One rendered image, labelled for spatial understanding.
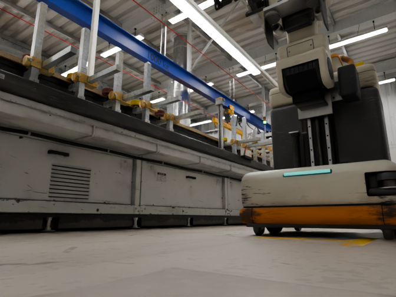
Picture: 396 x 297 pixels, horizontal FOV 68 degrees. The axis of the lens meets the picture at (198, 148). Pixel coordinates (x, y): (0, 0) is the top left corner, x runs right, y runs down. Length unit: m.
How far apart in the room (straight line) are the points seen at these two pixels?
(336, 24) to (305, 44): 7.34
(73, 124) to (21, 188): 0.42
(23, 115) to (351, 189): 1.43
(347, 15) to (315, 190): 7.80
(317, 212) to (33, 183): 1.42
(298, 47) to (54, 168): 1.44
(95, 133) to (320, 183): 1.20
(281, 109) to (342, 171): 0.63
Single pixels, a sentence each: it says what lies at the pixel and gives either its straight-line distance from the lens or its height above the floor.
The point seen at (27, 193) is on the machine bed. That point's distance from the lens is 1.80.
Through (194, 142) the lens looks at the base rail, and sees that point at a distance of 2.37.
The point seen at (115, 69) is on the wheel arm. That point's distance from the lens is 1.61.
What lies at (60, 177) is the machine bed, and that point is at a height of 0.30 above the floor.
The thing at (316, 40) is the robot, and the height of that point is 0.85.
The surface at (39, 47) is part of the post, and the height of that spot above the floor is 0.89.
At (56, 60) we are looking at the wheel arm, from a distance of 1.58.
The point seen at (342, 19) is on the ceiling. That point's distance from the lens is 8.88.
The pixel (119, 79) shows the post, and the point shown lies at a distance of 1.95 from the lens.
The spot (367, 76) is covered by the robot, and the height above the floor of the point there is 0.74.
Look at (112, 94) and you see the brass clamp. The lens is 1.89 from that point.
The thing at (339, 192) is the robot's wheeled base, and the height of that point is 0.17.
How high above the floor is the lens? 0.07
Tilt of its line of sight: 13 degrees up
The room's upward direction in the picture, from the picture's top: straight up
